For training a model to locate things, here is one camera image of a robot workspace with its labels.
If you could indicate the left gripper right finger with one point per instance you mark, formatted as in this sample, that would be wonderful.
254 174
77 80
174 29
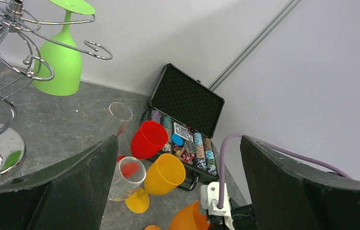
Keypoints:
289 195

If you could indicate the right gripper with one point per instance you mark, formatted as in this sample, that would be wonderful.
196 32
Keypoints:
244 217

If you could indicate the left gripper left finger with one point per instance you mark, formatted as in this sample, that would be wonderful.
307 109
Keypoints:
68 195

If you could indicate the orange plastic wine glass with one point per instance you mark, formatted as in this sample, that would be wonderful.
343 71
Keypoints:
189 218

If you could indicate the clear wine glass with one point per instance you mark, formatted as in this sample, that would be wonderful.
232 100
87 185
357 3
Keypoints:
129 174

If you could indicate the yellow plastic wine glass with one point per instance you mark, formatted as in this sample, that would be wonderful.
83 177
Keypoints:
165 174

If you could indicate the clear flute glass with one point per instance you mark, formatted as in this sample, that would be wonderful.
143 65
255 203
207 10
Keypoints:
118 119

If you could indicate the red plastic wine glass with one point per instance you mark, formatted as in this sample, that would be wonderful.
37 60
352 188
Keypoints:
148 140

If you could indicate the green plastic wine glass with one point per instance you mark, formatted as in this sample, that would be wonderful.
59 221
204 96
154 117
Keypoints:
65 62

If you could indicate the black poker chip case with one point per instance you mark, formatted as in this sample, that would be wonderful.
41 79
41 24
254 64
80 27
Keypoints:
184 107

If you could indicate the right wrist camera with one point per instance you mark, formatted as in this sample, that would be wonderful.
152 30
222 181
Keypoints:
216 208

